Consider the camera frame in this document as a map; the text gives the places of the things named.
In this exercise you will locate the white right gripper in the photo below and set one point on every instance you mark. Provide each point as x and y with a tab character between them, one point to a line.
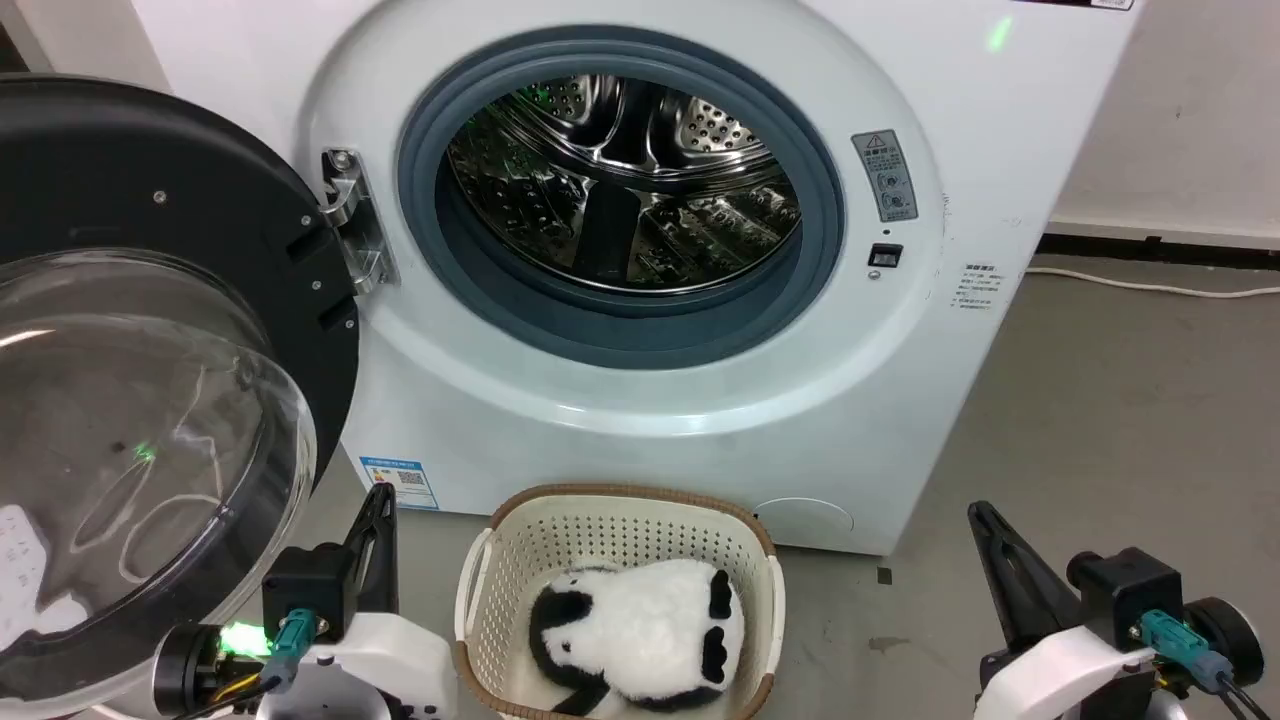
1060	675

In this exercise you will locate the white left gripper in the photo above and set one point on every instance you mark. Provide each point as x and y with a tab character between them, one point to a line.
385	665

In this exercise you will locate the white front-load washing machine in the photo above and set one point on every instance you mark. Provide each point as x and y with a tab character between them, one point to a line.
900	400

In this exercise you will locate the blue and white label sticker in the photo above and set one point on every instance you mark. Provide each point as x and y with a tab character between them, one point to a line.
400	482

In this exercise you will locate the white perforated laundry basket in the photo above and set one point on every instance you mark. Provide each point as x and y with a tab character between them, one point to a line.
560	535

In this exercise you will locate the round white filter cover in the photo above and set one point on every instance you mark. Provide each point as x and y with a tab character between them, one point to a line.
805	522

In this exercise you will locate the black and white plush panda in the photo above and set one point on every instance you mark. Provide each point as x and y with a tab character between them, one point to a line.
640	625

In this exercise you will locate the grey rubber door gasket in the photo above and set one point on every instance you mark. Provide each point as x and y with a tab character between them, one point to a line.
480	300

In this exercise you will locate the small printed text sticker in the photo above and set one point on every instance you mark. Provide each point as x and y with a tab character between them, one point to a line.
977	287

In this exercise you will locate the metal door hinge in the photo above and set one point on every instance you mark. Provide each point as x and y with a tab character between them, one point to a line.
352	215

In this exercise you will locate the black door latch socket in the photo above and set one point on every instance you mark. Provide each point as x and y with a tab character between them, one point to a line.
885	255

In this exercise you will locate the grey warning sticker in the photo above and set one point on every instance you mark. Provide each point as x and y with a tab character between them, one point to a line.
885	175

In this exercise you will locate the black washer door with glass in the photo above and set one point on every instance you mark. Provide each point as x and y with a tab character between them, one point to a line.
150	170

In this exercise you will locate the stainless steel washer drum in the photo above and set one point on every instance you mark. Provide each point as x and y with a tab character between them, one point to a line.
620	130

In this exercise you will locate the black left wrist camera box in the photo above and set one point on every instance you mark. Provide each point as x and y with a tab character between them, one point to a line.
305	590

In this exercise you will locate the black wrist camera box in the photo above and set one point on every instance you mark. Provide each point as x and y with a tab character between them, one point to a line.
305	590
1125	595

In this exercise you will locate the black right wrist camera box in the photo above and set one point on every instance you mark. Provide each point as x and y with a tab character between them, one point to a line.
1125	595

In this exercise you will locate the black wall baseboard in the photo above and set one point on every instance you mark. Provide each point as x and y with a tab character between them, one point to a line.
1150	250

